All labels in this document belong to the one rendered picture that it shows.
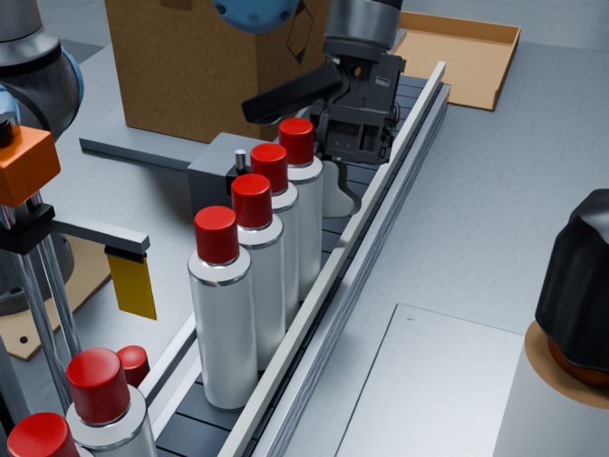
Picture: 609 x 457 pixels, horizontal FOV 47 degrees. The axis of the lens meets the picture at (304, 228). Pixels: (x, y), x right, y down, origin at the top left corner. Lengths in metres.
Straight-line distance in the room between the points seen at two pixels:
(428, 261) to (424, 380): 0.24
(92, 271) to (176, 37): 0.35
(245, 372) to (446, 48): 0.99
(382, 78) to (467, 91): 0.59
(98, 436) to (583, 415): 0.30
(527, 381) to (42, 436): 0.30
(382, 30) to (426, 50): 0.74
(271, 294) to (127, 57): 0.57
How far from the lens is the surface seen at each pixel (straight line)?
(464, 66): 1.41
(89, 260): 0.92
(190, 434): 0.66
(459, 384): 0.70
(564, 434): 0.49
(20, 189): 0.44
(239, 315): 0.58
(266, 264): 0.60
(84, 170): 1.11
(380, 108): 0.73
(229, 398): 0.65
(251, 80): 1.01
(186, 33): 1.03
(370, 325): 0.81
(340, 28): 0.73
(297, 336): 0.68
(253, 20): 0.62
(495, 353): 0.74
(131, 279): 0.48
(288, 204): 0.63
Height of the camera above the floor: 1.41
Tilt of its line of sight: 38 degrees down
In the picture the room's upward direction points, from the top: straight up
